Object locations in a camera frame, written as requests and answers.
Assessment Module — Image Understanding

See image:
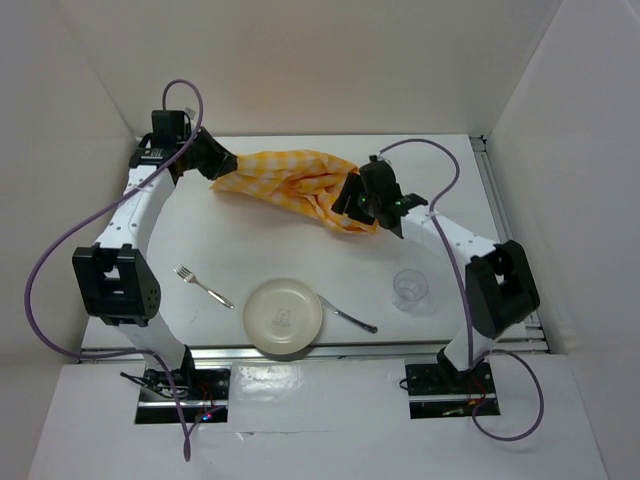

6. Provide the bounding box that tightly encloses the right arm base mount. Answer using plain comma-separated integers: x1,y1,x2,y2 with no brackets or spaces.
398,362,500,419

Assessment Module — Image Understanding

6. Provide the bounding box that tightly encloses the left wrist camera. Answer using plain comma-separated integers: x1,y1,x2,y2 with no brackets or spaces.
151,109,192,142

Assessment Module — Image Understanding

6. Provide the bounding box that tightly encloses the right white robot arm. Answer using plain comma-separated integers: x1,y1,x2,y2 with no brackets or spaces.
332,156,540,392

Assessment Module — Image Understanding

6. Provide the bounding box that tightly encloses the purple cable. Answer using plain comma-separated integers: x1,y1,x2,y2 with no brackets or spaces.
23,78,206,463
377,137,546,442

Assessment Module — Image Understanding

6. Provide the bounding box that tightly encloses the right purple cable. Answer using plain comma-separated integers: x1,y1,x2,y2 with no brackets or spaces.
377,137,546,442

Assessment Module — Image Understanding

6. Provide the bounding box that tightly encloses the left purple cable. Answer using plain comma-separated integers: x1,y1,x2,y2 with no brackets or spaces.
23,78,206,463

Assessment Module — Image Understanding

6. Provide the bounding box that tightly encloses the cream round plate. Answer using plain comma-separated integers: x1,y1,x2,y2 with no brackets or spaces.
242,278,323,356

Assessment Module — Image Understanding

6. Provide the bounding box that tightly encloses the silver fork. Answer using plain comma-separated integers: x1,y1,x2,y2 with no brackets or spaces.
173,264,235,310

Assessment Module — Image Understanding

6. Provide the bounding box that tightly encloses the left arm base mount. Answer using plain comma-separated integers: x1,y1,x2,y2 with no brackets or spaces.
120,368,231,425

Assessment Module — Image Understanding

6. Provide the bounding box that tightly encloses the yellow white checkered cloth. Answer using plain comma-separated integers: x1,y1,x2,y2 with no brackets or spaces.
211,150,378,235

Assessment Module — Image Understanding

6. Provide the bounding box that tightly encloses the clear plastic cup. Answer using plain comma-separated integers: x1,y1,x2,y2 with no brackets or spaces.
392,269,431,317

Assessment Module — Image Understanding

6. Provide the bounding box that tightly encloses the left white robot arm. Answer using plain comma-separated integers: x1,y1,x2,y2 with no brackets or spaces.
72,127,237,399

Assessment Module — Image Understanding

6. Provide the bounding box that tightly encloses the silver spoon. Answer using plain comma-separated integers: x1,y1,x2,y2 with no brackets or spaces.
318,295,378,334

